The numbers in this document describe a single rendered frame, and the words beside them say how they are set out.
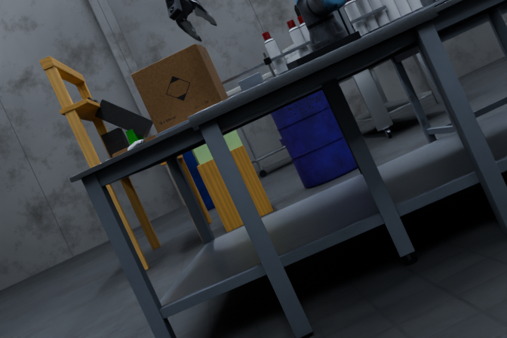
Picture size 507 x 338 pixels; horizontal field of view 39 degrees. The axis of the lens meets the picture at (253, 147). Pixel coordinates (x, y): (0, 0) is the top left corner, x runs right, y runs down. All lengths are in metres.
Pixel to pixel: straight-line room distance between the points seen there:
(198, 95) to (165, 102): 0.14
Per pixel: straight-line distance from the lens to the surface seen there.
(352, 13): 3.29
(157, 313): 2.87
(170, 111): 2.95
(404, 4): 3.31
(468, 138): 2.51
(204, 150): 6.16
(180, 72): 2.94
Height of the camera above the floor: 0.70
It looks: 1 degrees down
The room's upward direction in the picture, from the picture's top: 25 degrees counter-clockwise
